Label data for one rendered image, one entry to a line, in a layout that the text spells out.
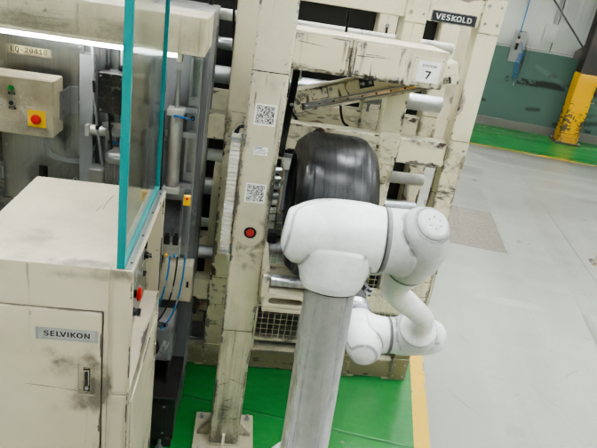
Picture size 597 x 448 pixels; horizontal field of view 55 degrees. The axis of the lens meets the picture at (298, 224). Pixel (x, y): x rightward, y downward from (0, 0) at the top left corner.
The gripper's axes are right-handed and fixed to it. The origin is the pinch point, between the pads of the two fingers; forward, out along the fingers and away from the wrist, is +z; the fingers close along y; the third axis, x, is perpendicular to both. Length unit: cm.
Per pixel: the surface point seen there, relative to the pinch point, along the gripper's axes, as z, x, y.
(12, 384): -47, 14, 90
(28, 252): -37, -21, 86
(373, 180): 22.8, -21.2, -7.9
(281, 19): 40, -66, 31
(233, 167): 37, -13, 41
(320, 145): 33.6, -27.2, 11.1
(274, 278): 20.3, 22.9, 20.6
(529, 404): 59, 121, -136
